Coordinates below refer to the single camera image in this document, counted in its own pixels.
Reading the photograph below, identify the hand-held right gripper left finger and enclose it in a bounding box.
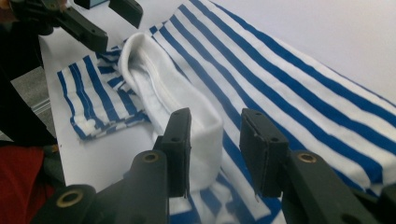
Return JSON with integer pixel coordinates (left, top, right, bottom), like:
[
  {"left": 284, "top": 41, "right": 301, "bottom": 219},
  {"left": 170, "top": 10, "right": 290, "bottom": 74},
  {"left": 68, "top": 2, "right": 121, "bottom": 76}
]
[{"left": 153, "top": 107, "right": 192, "bottom": 199}]

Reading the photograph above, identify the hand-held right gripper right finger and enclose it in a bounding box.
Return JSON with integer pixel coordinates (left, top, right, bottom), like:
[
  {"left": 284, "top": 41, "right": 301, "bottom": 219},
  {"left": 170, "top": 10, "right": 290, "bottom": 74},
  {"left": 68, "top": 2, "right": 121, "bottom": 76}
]
[{"left": 239, "top": 107, "right": 290, "bottom": 199}]

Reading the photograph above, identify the blue white striped baby romper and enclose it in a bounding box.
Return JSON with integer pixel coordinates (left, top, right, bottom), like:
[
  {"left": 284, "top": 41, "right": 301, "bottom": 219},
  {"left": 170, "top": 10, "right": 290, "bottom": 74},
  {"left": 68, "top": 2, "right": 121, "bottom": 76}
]
[{"left": 56, "top": 0, "right": 396, "bottom": 224}]

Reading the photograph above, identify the red cloth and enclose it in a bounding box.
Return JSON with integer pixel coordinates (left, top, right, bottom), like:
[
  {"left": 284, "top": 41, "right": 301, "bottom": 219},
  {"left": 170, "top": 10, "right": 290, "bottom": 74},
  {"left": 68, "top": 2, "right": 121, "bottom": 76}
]
[{"left": 0, "top": 145, "right": 64, "bottom": 224}]

